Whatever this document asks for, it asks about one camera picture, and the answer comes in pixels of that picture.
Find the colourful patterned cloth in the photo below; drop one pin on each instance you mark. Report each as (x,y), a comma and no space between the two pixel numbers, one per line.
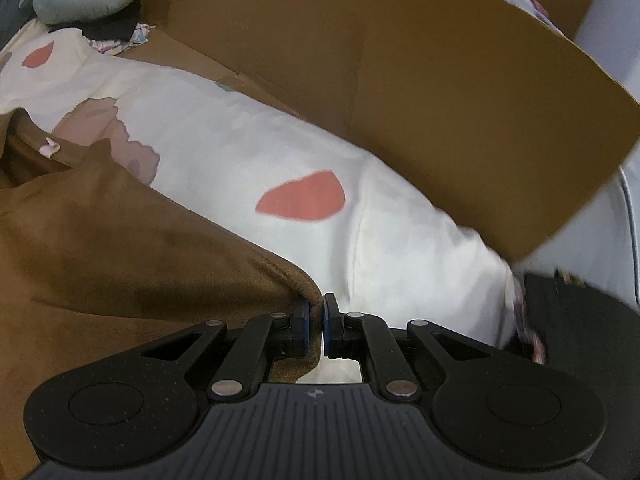
(530,340)

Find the black cloth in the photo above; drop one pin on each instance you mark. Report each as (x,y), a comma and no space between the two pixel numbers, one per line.
(110,27)

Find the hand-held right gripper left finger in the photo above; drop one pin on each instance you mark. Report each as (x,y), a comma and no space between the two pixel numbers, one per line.
(302,330)

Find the floral white cloth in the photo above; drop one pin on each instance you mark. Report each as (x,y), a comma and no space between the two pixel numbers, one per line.
(137,35)

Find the brown printed t-shirt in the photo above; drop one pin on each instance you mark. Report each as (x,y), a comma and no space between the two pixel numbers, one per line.
(125,260)

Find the black knitted garment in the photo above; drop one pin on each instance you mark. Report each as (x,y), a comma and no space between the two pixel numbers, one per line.
(575,320)

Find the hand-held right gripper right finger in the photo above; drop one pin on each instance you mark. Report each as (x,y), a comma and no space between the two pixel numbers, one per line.
(329,330)

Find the bear print blanket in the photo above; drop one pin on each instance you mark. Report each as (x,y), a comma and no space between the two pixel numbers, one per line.
(375,240)

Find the flat cardboard sheet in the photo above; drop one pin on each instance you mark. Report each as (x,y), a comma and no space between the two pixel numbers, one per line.
(400,60)

